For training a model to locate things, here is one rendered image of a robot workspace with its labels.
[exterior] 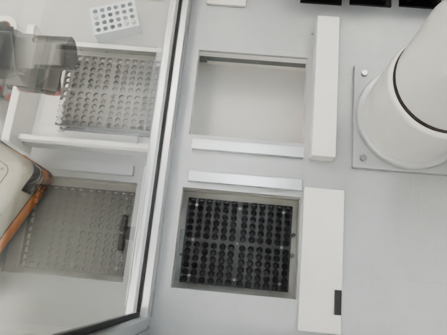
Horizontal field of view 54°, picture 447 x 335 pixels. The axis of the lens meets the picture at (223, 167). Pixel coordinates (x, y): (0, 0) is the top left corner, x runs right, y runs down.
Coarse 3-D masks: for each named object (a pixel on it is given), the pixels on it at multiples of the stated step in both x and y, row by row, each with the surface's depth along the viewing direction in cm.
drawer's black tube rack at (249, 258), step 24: (192, 216) 97; (216, 216) 97; (240, 216) 94; (264, 216) 94; (288, 216) 96; (192, 240) 92; (216, 240) 92; (240, 240) 96; (264, 240) 92; (288, 240) 92; (192, 264) 94; (216, 264) 91; (240, 264) 94; (264, 264) 91; (288, 264) 91; (264, 288) 93; (288, 288) 90
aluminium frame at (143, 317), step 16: (192, 0) 101; (176, 32) 94; (176, 48) 94; (176, 64) 93; (176, 80) 92; (176, 96) 91; (176, 112) 92; (160, 144) 88; (160, 160) 88; (160, 176) 87; (160, 192) 86; (160, 208) 85; (160, 224) 85; (160, 240) 86; (144, 272) 81; (144, 288) 81; (144, 304) 81; (112, 320) 62; (128, 320) 71; (144, 320) 78
